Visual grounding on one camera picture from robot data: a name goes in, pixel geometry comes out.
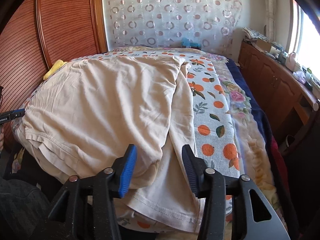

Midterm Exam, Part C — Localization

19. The beige printed t-shirt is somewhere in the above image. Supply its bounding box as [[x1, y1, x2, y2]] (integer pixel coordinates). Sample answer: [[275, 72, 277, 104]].
[[13, 55, 205, 234]]

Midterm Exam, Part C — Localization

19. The person left hand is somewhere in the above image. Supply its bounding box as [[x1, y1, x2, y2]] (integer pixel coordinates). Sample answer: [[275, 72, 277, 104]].
[[0, 127, 4, 151]]

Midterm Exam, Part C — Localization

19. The floral plush blanket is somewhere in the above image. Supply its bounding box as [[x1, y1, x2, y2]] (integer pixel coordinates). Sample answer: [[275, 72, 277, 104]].
[[113, 47, 281, 239]]

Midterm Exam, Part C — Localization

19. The yellow pikachu plush toy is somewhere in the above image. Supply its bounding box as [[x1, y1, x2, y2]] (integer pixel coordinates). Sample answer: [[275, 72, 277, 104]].
[[43, 60, 67, 81]]

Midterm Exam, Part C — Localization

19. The wooden windowsill cabinet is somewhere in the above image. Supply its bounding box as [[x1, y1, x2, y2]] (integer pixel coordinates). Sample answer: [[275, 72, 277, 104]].
[[238, 41, 319, 152]]

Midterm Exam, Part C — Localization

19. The blue toy on bed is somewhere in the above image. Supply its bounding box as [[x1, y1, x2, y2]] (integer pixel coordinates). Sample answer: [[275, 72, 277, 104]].
[[181, 37, 201, 50]]

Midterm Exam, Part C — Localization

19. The white pink bottle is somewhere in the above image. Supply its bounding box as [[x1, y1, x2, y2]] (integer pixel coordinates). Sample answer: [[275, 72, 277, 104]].
[[285, 52, 296, 72]]

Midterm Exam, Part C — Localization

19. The cardboard box on cabinet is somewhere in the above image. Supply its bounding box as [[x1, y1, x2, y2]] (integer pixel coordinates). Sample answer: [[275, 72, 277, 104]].
[[255, 38, 272, 53]]

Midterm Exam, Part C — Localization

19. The folded patterned cloth stack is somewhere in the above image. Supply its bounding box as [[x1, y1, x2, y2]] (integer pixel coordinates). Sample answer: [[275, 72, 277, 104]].
[[242, 27, 268, 42]]

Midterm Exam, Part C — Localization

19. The circle pattern sheer curtain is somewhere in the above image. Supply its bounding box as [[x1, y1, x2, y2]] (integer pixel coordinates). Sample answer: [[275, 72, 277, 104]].
[[103, 0, 242, 57]]

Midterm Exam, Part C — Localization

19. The white window curtain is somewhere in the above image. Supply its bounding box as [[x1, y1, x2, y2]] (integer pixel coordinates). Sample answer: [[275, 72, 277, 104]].
[[265, 0, 277, 42]]

